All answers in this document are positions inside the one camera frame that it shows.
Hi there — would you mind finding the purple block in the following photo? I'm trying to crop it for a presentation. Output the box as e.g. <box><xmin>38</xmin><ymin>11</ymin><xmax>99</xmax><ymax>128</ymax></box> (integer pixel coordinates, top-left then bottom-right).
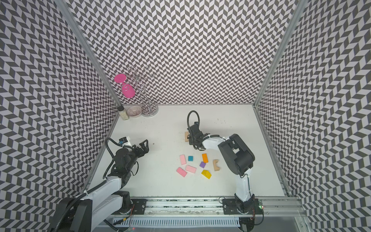
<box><xmin>200</xmin><ymin>161</ymin><xmax>206</xmax><ymax>169</ymax></box>

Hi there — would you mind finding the light pink block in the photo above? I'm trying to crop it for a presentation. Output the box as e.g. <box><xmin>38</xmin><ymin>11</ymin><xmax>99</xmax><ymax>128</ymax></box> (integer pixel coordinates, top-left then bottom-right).
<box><xmin>180</xmin><ymin>155</ymin><xmax>186</xmax><ymax>165</ymax></box>
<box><xmin>185</xmin><ymin>165</ymin><xmax>197</xmax><ymax>174</ymax></box>

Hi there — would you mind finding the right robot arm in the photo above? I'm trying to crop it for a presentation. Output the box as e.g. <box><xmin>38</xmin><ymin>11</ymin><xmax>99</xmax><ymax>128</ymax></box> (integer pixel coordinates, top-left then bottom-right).
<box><xmin>187</xmin><ymin>122</ymin><xmax>255</xmax><ymax>214</ymax></box>

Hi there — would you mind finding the natural wood arch block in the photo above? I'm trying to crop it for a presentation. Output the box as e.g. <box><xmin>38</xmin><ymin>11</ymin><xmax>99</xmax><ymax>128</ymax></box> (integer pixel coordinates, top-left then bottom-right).
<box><xmin>213</xmin><ymin>159</ymin><xmax>220</xmax><ymax>172</ymax></box>

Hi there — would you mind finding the chrome wire glass stand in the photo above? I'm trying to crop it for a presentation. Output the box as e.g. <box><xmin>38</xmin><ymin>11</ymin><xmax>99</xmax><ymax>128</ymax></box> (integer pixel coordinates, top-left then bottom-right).
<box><xmin>128</xmin><ymin>65</ymin><xmax>158</xmax><ymax>118</ymax></box>

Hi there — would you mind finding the pink plastic wine glass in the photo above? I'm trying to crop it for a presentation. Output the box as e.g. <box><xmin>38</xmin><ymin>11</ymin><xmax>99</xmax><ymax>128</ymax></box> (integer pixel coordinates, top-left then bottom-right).
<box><xmin>114</xmin><ymin>73</ymin><xmax>135</xmax><ymax>99</ymax></box>

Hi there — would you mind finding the yellow block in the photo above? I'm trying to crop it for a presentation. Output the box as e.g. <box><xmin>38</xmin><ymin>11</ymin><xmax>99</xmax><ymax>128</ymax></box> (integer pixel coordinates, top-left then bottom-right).
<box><xmin>202</xmin><ymin>170</ymin><xmax>212</xmax><ymax>179</ymax></box>

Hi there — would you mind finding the striped ceramic bowl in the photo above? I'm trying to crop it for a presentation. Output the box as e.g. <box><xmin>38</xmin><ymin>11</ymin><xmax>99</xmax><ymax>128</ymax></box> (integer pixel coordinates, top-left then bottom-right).
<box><xmin>127</xmin><ymin>106</ymin><xmax>142</xmax><ymax>118</ymax></box>

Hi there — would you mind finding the hot pink block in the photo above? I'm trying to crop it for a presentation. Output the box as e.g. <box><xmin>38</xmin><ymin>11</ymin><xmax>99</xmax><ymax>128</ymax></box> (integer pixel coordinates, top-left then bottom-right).
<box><xmin>176</xmin><ymin>167</ymin><xmax>187</xmax><ymax>177</ymax></box>

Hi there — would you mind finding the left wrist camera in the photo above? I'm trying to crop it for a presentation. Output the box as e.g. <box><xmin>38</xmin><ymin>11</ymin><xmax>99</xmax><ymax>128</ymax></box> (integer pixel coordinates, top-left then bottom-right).
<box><xmin>118</xmin><ymin>136</ymin><xmax>132</xmax><ymax>147</ymax></box>

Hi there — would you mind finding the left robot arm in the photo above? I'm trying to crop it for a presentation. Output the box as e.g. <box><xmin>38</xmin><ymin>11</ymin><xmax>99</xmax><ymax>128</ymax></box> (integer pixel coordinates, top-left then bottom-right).
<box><xmin>48</xmin><ymin>138</ymin><xmax>149</xmax><ymax>232</ymax></box>

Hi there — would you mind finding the glass spice jar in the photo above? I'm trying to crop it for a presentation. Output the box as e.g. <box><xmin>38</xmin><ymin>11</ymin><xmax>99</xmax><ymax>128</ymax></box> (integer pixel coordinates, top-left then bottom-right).
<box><xmin>117</xmin><ymin>106</ymin><xmax>129</xmax><ymax>120</ymax></box>

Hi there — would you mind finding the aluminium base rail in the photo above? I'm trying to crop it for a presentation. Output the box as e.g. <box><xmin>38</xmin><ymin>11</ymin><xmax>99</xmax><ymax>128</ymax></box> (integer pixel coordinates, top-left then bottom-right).
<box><xmin>62</xmin><ymin>196</ymin><xmax>308</xmax><ymax>232</ymax></box>

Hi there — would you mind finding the orange block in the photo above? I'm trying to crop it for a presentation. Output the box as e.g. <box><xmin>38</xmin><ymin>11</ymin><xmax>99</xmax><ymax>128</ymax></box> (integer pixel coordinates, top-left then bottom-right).
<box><xmin>202</xmin><ymin>153</ymin><xmax>209</xmax><ymax>163</ymax></box>

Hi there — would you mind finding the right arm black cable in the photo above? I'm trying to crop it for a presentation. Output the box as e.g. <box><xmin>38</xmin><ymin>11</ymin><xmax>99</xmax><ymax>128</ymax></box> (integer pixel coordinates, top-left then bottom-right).
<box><xmin>186</xmin><ymin>110</ymin><xmax>201</xmax><ymax>137</ymax></box>

